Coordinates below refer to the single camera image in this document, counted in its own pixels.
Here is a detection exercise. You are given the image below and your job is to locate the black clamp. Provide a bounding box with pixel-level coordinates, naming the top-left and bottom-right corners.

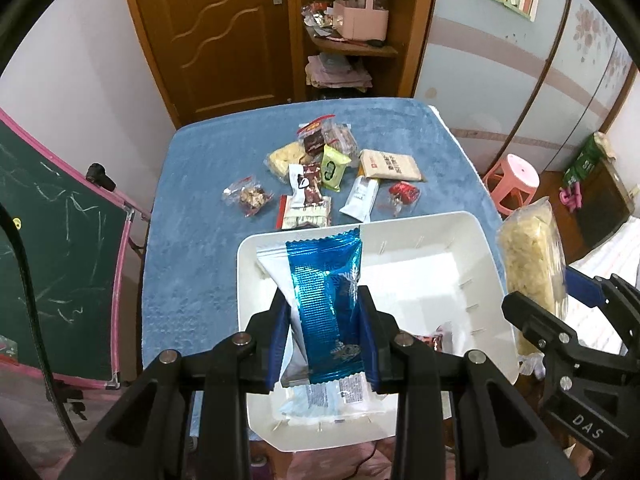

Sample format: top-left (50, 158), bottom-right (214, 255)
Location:
top-left (85, 162), bottom-right (117, 192)

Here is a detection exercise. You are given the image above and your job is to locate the green snack packet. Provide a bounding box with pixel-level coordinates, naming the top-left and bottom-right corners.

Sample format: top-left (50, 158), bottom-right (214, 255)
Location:
top-left (320, 144), bottom-right (352, 192)

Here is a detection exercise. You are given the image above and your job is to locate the white snack packet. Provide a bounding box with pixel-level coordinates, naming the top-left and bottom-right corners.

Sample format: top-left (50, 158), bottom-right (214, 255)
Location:
top-left (256, 245), bottom-right (311, 386)

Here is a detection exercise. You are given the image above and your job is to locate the stack of folded pink cloths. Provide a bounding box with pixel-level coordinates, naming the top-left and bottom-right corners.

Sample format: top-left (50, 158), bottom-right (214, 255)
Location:
top-left (305, 54), bottom-right (375, 92)

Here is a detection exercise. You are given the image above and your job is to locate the blue fleece blanket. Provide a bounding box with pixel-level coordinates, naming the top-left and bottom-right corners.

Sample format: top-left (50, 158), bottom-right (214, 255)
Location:
top-left (141, 97), bottom-right (506, 376)

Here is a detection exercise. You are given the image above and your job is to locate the black and maroon snack packet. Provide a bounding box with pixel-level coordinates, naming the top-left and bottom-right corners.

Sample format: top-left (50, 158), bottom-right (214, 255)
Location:
top-left (287, 162), bottom-right (323, 211)

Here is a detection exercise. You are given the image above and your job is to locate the wooden shelf unit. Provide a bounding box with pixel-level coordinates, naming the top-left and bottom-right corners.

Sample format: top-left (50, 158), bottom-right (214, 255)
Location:
top-left (287, 0), bottom-right (441, 103)

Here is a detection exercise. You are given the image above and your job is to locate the clear bag of nuts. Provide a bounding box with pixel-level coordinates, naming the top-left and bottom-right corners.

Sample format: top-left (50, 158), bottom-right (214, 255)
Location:
top-left (222, 176), bottom-right (275, 218)

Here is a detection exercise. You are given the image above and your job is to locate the white plastic tray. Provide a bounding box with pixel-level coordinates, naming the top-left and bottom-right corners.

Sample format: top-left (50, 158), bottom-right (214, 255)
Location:
top-left (236, 211), bottom-right (518, 453)

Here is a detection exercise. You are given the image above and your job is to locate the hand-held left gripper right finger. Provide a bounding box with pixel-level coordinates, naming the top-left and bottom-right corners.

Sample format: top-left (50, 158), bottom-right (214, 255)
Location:
top-left (356, 285), bottom-right (576, 480)

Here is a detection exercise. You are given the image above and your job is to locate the dark brown board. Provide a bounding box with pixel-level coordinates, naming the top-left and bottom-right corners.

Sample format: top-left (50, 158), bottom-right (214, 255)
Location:
top-left (565, 157), bottom-right (636, 251)

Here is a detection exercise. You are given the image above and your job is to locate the long yellow cracker packet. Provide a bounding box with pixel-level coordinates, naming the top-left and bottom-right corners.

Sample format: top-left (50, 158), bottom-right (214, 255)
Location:
top-left (495, 197), bottom-right (568, 361)

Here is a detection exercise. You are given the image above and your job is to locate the green chalkboard with pink frame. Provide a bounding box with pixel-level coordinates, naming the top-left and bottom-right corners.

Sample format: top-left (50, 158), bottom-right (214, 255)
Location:
top-left (0, 107), bottom-right (153, 391)

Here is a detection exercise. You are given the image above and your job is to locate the pink plastic stool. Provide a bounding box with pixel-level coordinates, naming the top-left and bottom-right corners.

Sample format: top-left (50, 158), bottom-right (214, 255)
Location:
top-left (482, 152), bottom-right (541, 221)

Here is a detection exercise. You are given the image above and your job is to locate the clear packet of brown biscuits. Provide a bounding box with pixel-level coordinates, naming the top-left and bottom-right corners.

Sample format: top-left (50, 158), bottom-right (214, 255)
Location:
top-left (320, 121), bottom-right (361, 158)

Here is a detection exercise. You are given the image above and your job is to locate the blue foil snack packet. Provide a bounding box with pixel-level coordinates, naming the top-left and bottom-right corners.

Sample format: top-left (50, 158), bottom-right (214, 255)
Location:
top-left (285, 225), bottom-right (366, 386)

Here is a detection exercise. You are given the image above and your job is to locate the green bag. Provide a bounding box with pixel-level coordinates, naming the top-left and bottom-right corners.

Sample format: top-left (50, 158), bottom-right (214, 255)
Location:
top-left (562, 132), bottom-right (608, 188)

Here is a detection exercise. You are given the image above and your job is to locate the white patterned bedding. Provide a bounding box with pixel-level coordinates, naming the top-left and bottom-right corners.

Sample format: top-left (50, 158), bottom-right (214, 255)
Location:
top-left (570, 220), bottom-right (640, 356)

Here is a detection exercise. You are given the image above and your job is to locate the white packet with red edge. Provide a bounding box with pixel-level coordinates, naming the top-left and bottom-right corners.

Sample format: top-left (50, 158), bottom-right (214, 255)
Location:
top-left (276, 195), bottom-right (333, 231)

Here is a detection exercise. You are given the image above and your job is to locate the pile of packets on shelf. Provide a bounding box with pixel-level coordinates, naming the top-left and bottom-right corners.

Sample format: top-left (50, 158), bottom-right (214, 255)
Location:
top-left (301, 2), bottom-right (341, 41)

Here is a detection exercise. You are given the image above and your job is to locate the small pink object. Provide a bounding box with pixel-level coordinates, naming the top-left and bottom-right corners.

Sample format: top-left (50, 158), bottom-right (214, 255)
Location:
top-left (559, 182), bottom-right (586, 208)

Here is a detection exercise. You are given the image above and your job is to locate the white tube-shaped packet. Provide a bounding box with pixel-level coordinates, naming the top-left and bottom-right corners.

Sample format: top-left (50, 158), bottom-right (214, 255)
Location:
top-left (339, 176), bottom-right (379, 223)

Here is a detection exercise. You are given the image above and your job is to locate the beige snack box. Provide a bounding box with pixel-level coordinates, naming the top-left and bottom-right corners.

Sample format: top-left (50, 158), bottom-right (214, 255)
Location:
top-left (359, 149), bottom-right (423, 182)

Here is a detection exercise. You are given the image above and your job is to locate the dark packet with red label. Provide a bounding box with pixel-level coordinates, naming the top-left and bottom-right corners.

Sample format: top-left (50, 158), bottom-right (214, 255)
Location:
top-left (296, 119), bottom-right (333, 156)

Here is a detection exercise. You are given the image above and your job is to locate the black cable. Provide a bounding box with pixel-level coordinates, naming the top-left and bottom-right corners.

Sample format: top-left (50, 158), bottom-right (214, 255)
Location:
top-left (0, 205), bottom-right (81, 446)

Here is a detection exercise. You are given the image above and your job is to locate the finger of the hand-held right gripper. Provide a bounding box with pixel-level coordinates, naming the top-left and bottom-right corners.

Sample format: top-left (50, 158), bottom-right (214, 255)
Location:
top-left (566, 266), bottom-right (640, 356)
top-left (501, 290), bottom-right (586, 361)

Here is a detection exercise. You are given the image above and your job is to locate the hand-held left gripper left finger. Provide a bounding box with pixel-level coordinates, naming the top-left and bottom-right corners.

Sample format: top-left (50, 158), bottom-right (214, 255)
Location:
top-left (60, 287), bottom-right (293, 480)

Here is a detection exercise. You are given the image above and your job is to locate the wooden door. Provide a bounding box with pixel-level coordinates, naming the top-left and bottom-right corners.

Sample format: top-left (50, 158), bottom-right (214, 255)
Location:
top-left (120, 0), bottom-right (296, 128)

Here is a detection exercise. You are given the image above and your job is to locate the pink basket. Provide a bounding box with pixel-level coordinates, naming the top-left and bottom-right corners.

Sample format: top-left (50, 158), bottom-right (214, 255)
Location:
top-left (332, 0), bottom-right (390, 42)

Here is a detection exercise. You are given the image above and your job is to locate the small red snack packet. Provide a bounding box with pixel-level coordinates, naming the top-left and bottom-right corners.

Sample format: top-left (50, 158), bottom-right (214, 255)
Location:
top-left (415, 327), bottom-right (453, 356)

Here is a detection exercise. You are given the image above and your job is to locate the clear printed snack packet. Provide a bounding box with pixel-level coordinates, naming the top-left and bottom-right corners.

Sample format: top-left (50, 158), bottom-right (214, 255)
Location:
top-left (279, 377), bottom-right (393, 423)

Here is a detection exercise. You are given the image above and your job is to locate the red candy packet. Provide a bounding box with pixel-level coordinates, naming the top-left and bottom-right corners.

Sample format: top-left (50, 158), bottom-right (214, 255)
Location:
top-left (385, 181), bottom-right (421, 217)

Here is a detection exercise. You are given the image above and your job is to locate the pale yellow crumbly snack packet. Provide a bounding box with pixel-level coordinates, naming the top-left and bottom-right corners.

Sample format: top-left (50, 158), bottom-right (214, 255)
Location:
top-left (265, 142), bottom-right (307, 178)

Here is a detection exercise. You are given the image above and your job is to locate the pale blue wardrobe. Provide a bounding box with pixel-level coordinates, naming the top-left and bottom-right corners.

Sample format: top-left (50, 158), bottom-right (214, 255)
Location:
top-left (412, 0), bottom-right (640, 176)

